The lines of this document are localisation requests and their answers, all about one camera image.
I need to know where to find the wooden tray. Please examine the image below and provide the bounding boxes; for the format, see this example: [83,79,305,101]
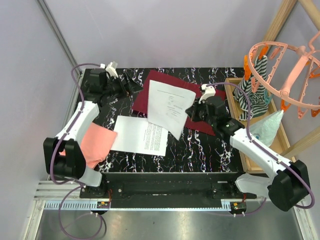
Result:
[224,78,290,174]

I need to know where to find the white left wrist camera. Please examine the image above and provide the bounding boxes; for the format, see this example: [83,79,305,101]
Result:
[99,61,119,78]

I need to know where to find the aluminium frame rail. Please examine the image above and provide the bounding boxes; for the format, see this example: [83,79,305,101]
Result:
[22,0,79,240]

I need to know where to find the white lower paper sheet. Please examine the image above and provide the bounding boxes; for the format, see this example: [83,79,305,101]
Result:
[111,115,168,157]

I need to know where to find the striped sock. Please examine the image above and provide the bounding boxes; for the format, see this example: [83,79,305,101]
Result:
[233,55,268,121]

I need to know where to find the pink folded cloth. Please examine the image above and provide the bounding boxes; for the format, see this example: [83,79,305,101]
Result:
[64,122,117,169]

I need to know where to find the light teal cloth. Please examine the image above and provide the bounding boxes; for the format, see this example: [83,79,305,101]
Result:
[249,110,284,147]

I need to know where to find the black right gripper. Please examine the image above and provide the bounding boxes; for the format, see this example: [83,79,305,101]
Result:
[185,98,216,128]

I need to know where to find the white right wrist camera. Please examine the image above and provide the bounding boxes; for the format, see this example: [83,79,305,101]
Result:
[199,84,216,103]

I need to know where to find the wooden rack frame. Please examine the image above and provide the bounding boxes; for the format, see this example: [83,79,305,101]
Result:
[263,0,320,159]

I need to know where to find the white printed top paper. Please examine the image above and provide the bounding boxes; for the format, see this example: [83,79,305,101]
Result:
[147,80,196,140]

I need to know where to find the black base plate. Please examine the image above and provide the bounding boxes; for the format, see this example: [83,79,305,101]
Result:
[79,172,256,210]

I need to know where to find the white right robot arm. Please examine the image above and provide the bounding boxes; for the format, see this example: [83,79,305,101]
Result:
[185,96,315,212]

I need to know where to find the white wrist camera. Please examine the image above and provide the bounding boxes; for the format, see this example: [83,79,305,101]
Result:
[199,84,216,103]
[99,61,119,78]

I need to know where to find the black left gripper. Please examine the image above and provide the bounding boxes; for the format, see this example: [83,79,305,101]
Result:
[102,71,143,101]

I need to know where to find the pink round clip hanger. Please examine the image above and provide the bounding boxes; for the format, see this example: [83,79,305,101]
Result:
[243,32,320,119]

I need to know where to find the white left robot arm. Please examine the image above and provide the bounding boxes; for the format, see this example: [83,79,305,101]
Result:
[43,66,143,198]

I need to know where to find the red plastic folder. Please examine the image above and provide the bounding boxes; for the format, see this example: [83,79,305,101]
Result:
[131,69,227,137]

